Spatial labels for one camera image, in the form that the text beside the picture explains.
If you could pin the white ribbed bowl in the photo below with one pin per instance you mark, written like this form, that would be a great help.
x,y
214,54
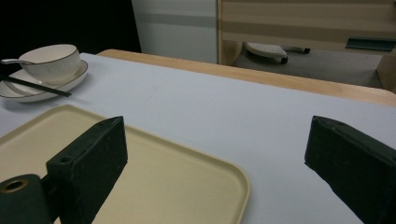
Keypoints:
x,y
51,62

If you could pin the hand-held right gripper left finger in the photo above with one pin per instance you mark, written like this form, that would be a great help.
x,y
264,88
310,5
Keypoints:
x,y
90,161

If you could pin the white spoon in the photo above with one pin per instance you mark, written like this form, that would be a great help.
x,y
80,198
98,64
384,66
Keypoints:
x,y
14,61

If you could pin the dark green flat object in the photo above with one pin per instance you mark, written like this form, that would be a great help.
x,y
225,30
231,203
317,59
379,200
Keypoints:
x,y
370,43

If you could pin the beige plastic tray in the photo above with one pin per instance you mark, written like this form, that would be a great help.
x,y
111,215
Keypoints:
x,y
174,183

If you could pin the white tablecloth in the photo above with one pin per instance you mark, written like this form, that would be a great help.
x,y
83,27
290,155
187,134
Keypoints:
x,y
218,124

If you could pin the white plate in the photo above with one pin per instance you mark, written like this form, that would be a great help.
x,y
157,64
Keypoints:
x,y
46,88

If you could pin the white panel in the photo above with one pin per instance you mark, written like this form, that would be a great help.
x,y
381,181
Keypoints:
x,y
177,28

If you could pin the white round footed object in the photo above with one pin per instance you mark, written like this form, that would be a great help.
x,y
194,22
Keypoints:
x,y
266,51

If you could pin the wooden cabinet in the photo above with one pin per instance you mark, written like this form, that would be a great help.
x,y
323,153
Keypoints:
x,y
299,21

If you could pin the black chopstick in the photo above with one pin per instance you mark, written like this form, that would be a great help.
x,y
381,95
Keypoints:
x,y
37,87

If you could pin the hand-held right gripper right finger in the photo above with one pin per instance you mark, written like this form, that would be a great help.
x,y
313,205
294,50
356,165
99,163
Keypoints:
x,y
355,158

